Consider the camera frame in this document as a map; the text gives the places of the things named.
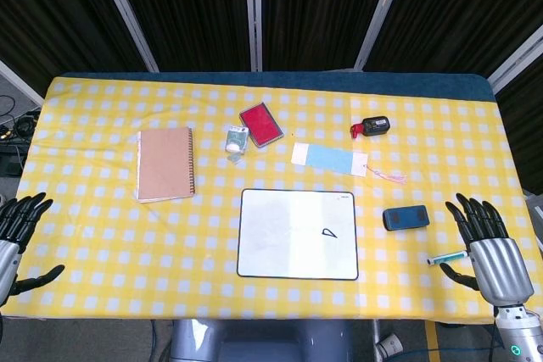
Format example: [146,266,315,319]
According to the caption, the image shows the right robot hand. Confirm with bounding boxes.
[439,192,535,307]

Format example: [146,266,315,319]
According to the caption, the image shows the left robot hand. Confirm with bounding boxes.
[0,192,66,307]

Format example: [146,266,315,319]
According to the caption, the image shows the dark blue eraser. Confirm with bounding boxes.
[382,204,430,232]

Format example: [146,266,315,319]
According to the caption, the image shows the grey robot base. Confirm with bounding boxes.
[169,318,354,362]

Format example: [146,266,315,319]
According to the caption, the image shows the green white marker pen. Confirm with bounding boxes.
[426,250,471,266]

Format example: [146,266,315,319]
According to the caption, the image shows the yellow white checkered tablecloth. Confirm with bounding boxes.
[3,76,543,321]

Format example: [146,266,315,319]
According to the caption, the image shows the brown spiral notebook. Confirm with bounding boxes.
[136,126,197,204]

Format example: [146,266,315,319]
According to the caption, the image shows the black bottle red cap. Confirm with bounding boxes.
[350,115,391,140]

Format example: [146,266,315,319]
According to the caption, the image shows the blue white bookmark with tassel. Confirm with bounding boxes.
[290,142,408,186]

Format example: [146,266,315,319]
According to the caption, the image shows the small green white packet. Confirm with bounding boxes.
[224,125,250,164]

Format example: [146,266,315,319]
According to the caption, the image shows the red ink stamp pad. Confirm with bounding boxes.
[238,101,284,149]

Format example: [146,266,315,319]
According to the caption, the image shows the black folding screen panels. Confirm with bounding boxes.
[0,0,543,196]

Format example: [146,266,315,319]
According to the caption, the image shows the black cables pile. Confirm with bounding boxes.
[0,94,42,142]

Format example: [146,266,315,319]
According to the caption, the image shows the white whiteboard black frame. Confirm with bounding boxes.
[236,188,360,281]

